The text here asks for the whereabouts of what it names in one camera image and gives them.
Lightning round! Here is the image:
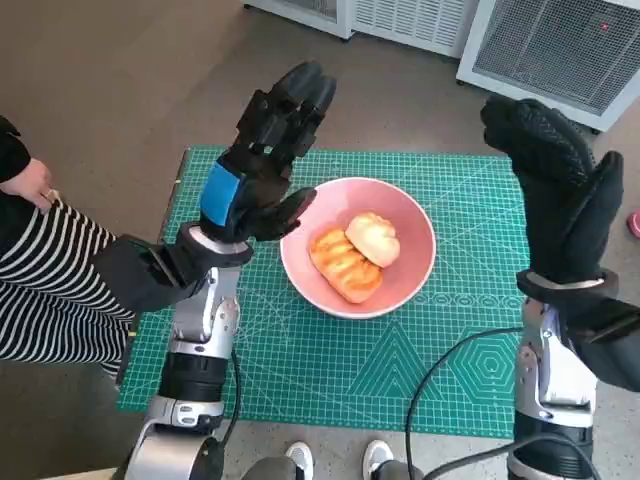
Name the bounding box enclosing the pink bowl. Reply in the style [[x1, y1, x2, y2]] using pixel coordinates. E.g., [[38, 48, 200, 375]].
[[279, 176, 438, 320]]

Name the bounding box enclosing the long grilled toy bread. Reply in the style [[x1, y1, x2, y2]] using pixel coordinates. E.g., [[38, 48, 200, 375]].
[[308, 226, 384, 305]]

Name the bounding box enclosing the green cutting mat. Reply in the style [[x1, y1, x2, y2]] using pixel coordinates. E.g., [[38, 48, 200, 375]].
[[117, 145, 531, 441]]

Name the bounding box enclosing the white cabinet with mesh door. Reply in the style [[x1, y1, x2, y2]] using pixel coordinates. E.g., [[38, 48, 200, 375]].
[[455, 0, 640, 134]]

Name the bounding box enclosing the dark grey leg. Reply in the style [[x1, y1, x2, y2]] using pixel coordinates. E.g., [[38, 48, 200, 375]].
[[374, 459, 426, 480], [242, 457, 301, 480]]

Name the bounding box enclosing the white shoe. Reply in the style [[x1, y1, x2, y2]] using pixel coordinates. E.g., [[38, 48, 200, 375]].
[[284, 442, 314, 480], [362, 439, 394, 480]]

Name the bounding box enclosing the white cabinet with glass door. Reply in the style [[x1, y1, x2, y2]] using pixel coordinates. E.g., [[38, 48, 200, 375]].
[[243, 0, 355, 41]]

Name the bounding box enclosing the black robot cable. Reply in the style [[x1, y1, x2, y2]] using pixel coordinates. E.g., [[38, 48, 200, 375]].
[[213, 344, 244, 452], [414, 432, 596, 480], [404, 327, 524, 480]]

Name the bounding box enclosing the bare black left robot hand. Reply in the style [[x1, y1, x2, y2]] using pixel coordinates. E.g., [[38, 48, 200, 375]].
[[197, 60, 338, 247]]

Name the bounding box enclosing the person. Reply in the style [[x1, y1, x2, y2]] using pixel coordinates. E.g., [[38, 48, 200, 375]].
[[0, 114, 139, 386]]

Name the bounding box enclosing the white cabinet with vent slats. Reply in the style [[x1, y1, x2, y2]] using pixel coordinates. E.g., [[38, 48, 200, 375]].
[[349, 0, 484, 61]]

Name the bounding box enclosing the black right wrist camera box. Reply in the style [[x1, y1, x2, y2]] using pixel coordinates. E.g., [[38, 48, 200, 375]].
[[564, 294, 640, 394]]

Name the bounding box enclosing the person's hand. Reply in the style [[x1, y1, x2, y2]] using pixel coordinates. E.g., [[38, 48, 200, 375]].
[[0, 157, 59, 212]]

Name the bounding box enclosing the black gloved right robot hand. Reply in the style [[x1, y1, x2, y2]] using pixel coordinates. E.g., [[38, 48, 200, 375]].
[[479, 97, 625, 287]]

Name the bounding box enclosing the round toy bread bun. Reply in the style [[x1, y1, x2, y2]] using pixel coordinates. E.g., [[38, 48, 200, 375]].
[[344, 212, 402, 269]]

